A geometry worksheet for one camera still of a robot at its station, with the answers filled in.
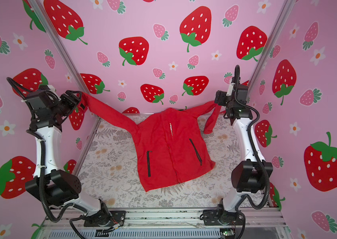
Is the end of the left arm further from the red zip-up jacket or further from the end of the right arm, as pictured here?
the end of the right arm

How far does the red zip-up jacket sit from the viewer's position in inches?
34.5

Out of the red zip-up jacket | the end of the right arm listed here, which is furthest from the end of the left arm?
the end of the right arm
